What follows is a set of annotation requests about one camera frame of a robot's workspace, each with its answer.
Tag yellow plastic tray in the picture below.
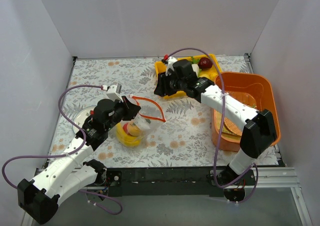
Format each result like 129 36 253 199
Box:
154 54 222 100

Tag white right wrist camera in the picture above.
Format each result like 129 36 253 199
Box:
162 55 178 76

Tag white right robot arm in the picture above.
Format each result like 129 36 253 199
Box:
154 56 277 188

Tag orange plastic tub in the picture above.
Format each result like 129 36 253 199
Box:
219 72 281 152

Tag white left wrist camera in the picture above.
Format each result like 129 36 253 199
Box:
101 83 123 102

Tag fake red apple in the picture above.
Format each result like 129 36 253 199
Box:
198 57 213 70

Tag fake yellow banana bunch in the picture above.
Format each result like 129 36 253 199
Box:
115 123 141 148

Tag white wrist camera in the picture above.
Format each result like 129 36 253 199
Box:
162 55 178 76
101 83 123 102

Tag clear zip top bag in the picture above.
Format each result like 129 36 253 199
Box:
120 94 166 145

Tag white fruit pattern plate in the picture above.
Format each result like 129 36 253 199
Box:
73 106 95 128

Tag round woven bamboo basket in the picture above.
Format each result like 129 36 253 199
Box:
223 117 242 137

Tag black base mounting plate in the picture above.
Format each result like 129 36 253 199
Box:
84 166 258 198

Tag fake white radish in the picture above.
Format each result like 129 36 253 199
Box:
191 56 201 77

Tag floral table cloth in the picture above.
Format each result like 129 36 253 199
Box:
47 55 281 169

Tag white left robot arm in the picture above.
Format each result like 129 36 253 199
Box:
17 96 141 225

